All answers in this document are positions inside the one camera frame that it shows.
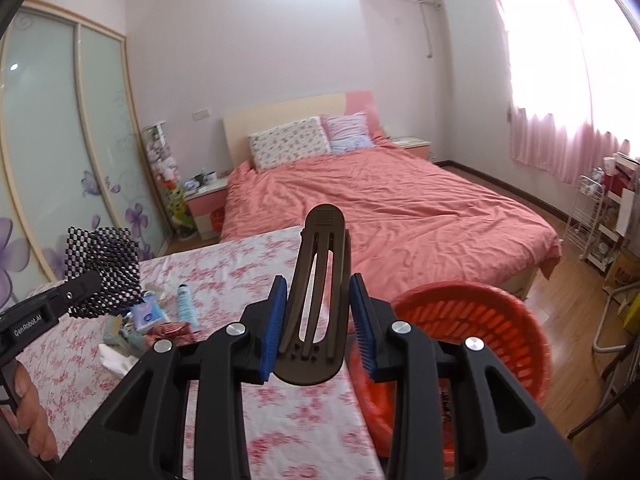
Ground red shiny wrapper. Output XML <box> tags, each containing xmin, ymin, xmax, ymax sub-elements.
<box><xmin>149</xmin><ymin>321</ymin><xmax>194</xmax><ymax>344</ymax></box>

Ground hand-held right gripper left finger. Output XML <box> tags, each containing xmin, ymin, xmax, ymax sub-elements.
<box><xmin>54</xmin><ymin>276</ymin><xmax>290</xmax><ymax>480</ymax></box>

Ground red plastic basket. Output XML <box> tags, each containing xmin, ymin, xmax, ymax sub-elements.
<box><xmin>350</xmin><ymin>282</ymin><xmax>552</xmax><ymax>457</ymax></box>

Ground white tissue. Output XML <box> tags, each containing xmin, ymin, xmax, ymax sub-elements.
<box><xmin>98</xmin><ymin>342</ymin><xmax>144</xmax><ymax>377</ymax></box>

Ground white wire rack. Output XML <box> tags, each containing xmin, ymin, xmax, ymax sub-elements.
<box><xmin>564</xmin><ymin>172</ymin><xmax>609</xmax><ymax>262</ymax></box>

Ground striped pink pillow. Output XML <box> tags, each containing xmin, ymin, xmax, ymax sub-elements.
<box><xmin>321</xmin><ymin>111</ymin><xmax>377</xmax><ymax>155</ymax></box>

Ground pale green cloth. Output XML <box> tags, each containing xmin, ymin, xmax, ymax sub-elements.
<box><xmin>102</xmin><ymin>317</ymin><xmax>147</xmax><ymax>352</ymax></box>

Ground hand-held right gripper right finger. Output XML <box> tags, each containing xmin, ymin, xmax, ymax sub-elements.
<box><xmin>349</xmin><ymin>273</ymin><xmax>583</xmax><ymax>480</ymax></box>

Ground white air conditioner pipe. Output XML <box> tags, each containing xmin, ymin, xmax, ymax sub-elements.
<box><xmin>420</xmin><ymin>0</ymin><xmax>444</xmax><ymax>59</ymax></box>

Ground white metal chair frame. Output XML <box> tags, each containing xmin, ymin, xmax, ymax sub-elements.
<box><xmin>592</xmin><ymin>280</ymin><xmax>640</xmax><ymax>354</ymax></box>

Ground wardrobe with flower glass doors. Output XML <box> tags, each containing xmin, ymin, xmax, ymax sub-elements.
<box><xmin>0</xmin><ymin>0</ymin><xmax>175</xmax><ymax>311</ymax></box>

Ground person's left hand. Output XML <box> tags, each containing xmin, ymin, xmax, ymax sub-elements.
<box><xmin>0</xmin><ymin>359</ymin><xmax>61</xmax><ymax>464</ymax></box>

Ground mugs on nightstand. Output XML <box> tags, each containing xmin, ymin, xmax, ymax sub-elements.
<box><xmin>183</xmin><ymin>170</ymin><xmax>219</xmax><ymax>192</ymax></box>

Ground light blue tube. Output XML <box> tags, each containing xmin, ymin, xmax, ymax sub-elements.
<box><xmin>177</xmin><ymin>283</ymin><xmax>200</xmax><ymax>334</ymax></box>

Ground floral pillow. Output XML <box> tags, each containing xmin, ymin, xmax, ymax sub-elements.
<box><xmin>247</xmin><ymin>116</ymin><xmax>332</xmax><ymax>172</ymax></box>

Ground beige pink headboard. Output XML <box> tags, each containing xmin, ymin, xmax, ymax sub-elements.
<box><xmin>222</xmin><ymin>91</ymin><xmax>387</xmax><ymax>171</ymax></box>

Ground cardboard box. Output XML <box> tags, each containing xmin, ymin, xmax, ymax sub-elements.
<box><xmin>602</xmin><ymin>249</ymin><xmax>640</xmax><ymax>294</ymax></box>

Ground black white checkered net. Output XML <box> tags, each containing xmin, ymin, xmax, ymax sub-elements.
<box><xmin>65</xmin><ymin>226</ymin><xmax>142</xmax><ymax>320</ymax></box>

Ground bed with salmon duvet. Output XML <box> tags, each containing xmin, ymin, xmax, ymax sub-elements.
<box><xmin>220</xmin><ymin>145</ymin><xmax>563</xmax><ymax>292</ymax></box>

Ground blue cloth item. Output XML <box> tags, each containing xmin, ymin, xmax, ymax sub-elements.
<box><xmin>130</xmin><ymin>304</ymin><xmax>171</xmax><ymax>332</ymax></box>

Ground pink white nightstand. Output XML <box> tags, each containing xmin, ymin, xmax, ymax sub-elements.
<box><xmin>184</xmin><ymin>180</ymin><xmax>231</xmax><ymax>241</ymax></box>
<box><xmin>391</xmin><ymin>136</ymin><xmax>432</xmax><ymax>162</ymax></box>

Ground pink curtain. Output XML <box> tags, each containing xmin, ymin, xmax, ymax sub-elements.
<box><xmin>479</xmin><ymin>0</ymin><xmax>640</xmax><ymax>187</ymax></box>

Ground cluttered shelf cart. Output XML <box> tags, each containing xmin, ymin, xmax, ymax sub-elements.
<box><xmin>585</xmin><ymin>151</ymin><xmax>640</xmax><ymax>272</ymax></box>

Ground floral tablecloth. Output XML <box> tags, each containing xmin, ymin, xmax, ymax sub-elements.
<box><xmin>15</xmin><ymin>225</ymin><xmax>401</xmax><ymax>480</ymax></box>

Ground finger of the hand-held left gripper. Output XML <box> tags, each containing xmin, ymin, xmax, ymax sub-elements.
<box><xmin>62</xmin><ymin>271</ymin><xmax>103</xmax><ymax>312</ymax></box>

